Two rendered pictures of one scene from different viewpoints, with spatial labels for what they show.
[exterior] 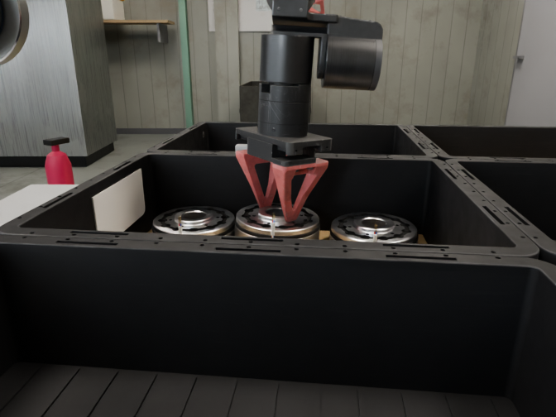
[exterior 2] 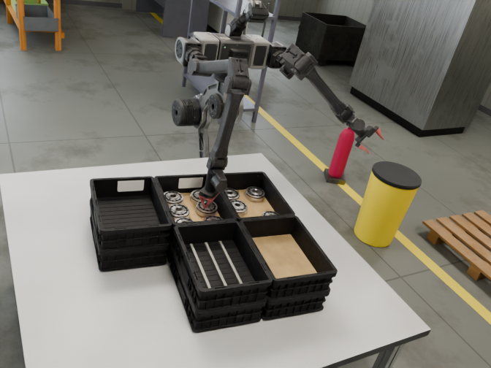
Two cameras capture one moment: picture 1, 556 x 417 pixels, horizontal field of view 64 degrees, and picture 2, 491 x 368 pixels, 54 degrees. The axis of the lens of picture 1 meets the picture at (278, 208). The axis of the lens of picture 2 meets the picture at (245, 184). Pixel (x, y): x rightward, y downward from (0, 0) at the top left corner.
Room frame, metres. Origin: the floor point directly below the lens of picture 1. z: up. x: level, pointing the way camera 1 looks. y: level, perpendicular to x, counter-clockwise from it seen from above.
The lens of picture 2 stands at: (-0.41, -1.68, 2.17)
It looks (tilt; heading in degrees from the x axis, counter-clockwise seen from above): 31 degrees down; 57
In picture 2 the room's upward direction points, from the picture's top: 12 degrees clockwise
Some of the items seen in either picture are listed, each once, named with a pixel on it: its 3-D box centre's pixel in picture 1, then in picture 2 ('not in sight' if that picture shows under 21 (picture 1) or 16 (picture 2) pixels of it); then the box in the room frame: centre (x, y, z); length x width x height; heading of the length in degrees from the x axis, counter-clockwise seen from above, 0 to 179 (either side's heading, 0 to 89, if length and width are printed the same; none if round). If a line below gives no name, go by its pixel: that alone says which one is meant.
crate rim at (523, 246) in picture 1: (274, 196); (193, 198); (0.44, 0.00, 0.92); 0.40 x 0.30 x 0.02; 84
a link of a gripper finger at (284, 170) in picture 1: (285, 179); (207, 198); (0.50, -0.01, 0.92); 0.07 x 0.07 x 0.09; 39
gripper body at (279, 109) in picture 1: (283, 116); (210, 185); (0.51, -0.01, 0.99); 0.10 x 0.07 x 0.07; 39
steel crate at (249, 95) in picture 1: (277, 113); not in sight; (5.66, 0.00, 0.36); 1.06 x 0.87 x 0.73; 0
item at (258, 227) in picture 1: (277, 218); (207, 206); (0.51, 0.00, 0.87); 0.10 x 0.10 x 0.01
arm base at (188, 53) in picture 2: not in sight; (194, 57); (0.55, 0.45, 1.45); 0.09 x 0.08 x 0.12; 0
